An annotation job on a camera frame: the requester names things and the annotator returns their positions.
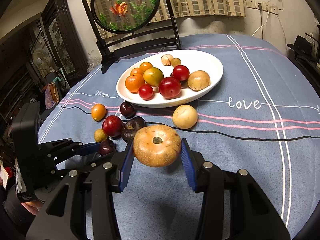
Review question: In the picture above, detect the small green-tan longan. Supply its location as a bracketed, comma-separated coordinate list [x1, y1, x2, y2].
[94, 128, 108, 142]

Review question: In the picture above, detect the small dark plum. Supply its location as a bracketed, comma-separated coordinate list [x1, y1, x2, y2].
[98, 139, 116, 155]

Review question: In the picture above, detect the tan persimmon-like fruit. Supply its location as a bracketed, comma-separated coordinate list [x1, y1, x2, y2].
[133, 125, 181, 167]

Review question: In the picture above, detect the dark purple mangosteen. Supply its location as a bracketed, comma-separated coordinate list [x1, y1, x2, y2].
[121, 116, 146, 143]

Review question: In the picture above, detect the pale yellow round fruit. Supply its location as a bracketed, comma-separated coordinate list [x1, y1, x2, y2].
[172, 105, 198, 129]

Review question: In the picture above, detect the dark red plum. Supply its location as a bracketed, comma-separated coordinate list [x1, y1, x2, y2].
[120, 101, 136, 119]

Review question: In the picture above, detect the small red tomato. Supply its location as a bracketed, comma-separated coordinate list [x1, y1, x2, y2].
[138, 83, 154, 100]

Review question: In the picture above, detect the orange mandarin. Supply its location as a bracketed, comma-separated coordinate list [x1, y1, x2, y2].
[130, 68, 144, 75]
[125, 74, 145, 93]

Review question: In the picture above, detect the large red plum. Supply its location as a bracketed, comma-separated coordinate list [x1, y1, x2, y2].
[158, 77, 181, 99]

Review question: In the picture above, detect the large tan round fruit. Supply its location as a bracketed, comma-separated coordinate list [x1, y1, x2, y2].
[188, 70, 211, 91]

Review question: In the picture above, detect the yellow green tomato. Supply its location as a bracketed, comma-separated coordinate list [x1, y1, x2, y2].
[143, 67, 164, 87]

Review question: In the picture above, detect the red cherry tomato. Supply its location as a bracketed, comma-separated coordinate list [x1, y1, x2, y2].
[172, 65, 190, 81]

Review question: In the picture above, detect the orange yellow tomato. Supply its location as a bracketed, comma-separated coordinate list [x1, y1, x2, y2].
[139, 62, 153, 72]

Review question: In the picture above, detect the small tan longan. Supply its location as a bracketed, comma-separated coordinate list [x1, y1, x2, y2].
[170, 58, 181, 67]

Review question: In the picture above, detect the striped tan melon fruit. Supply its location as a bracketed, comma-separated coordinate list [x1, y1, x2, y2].
[161, 54, 174, 66]

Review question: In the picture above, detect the person's left hand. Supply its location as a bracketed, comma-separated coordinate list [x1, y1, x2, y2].
[21, 200, 43, 216]

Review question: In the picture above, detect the small orange kumquat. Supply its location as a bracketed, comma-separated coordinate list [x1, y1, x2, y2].
[91, 103, 107, 121]

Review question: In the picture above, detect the white electric fan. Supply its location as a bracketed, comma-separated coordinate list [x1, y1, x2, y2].
[33, 48, 52, 70]

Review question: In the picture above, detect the white oval plate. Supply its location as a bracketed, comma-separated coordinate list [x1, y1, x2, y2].
[116, 50, 223, 108]

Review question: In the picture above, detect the round goldfish screen ornament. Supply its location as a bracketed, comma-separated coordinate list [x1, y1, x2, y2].
[81, 0, 181, 73]

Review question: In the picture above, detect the black hat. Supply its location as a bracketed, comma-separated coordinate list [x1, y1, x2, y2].
[287, 35, 312, 57]

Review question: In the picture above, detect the framed wall painting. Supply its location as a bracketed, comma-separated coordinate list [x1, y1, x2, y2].
[41, 0, 88, 86]

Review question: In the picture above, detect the wall power strip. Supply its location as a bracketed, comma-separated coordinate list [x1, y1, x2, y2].
[245, 0, 279, 15]

